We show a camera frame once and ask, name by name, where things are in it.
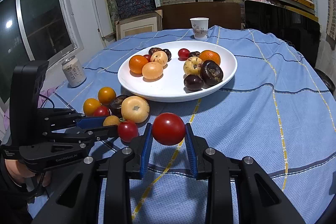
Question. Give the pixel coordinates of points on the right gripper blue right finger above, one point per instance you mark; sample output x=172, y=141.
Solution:
x=207, y=163

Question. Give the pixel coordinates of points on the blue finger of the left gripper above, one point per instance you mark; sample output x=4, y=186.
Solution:
x=99, y=133
x=90, y=122

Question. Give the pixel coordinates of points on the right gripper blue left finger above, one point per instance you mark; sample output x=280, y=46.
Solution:
x=128, y=163

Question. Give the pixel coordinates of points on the yellow orange tomato front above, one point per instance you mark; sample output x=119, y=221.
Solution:
x=90, y=106

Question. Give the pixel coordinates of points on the yellow orange tomato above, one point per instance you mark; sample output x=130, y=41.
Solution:
x=90, y=106
x=106, y=95

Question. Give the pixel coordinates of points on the red cherry tomato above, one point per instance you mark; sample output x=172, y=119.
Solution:
x=127, y=130
x=183, y=54
x=101, y=111
x=148, y=57
x=168, y=129

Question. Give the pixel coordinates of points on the small yellow brown pear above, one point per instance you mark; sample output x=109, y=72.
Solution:
x=111, y=121

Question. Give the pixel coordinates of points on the red cherry tomato back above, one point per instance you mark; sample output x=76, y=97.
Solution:
x=168, y=129

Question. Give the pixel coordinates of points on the dark mangosteen back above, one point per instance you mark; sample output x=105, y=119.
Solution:
x=115, y=105

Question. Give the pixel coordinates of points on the yellow orange tomato back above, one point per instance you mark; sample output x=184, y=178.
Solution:
x=106, y=95

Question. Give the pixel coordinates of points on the large pale yellow apple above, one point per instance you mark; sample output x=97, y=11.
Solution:
x=135, y=109

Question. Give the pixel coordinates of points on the dark purple plum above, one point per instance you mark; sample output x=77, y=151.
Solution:
x=193, y=83
x=168, y=53

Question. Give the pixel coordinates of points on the pale yellow pear front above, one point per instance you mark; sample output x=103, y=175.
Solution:
x=192, y=66

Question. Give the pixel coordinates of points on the large orange mandarin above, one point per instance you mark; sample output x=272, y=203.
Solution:
x=136, y=63
x=210, y=55

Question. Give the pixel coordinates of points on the spotted pale pear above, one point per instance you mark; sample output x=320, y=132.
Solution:
x=159, y=57

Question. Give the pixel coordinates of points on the left human hand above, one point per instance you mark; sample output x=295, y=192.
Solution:
x=19, y=172

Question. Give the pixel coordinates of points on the white beverage can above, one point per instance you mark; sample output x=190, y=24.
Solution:
x=73, y=71

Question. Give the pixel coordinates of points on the white oval plate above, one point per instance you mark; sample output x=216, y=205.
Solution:
x=170, y=87

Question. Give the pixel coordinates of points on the blue checked tablecloth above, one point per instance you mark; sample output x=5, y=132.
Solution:
x=276, y=109

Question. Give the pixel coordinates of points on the left window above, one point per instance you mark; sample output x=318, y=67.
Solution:
x=35, y=30

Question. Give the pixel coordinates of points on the white paper cup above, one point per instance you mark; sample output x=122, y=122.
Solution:
x=200, y=27

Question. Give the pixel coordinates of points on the framed picture cardboard box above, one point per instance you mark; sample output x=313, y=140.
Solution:
x=149, y=22

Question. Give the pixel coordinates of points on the brown wooden board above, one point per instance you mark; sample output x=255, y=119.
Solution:
x=223, y=14

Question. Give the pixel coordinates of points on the black stool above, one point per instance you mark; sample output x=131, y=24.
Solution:
x=327, y=81

